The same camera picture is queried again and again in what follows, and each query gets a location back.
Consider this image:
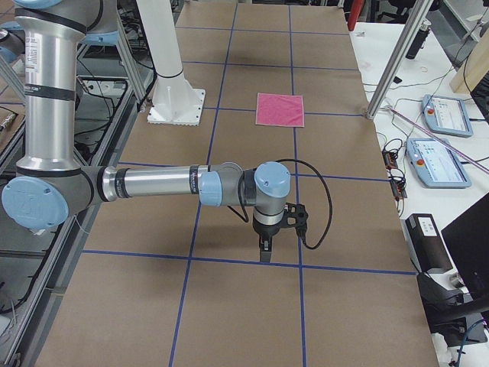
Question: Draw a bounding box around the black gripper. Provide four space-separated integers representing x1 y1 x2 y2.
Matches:
253 219 281 262

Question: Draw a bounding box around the pink towel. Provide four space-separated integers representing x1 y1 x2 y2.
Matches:
255 93 305 128

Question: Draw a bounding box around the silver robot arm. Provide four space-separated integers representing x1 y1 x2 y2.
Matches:
2 1 291 262

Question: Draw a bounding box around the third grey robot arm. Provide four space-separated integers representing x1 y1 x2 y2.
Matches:
1 21 25 63

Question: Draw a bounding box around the orange black electronics board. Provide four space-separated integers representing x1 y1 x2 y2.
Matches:
382 149 407 202

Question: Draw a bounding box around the black box white label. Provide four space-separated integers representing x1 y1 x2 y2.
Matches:
404 213 453 274

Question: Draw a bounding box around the lower teach pendant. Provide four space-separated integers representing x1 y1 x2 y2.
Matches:
406 138 471 189

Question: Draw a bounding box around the teach pendant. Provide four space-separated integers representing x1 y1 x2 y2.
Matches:
406 138 471 189
422 94 473 138

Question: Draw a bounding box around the black monitor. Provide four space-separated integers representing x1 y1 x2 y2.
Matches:
442 194 488 295

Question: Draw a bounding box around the upper teach pendant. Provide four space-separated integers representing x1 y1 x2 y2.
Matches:
422 94 473 138

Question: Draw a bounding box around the black cylinder tool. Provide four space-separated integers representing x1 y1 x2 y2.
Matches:
405 19 432 60

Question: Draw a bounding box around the wooden beam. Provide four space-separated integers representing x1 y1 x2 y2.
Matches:
450 15 488 94

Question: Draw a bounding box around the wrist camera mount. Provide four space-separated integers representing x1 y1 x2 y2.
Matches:
280 203 309 236

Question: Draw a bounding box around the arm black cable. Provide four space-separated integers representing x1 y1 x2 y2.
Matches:
274 158 334 250

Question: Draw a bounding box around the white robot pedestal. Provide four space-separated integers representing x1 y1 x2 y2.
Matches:
137 0 206 126

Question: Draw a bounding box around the aluminium frame post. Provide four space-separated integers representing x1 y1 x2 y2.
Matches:
365 0 433 120

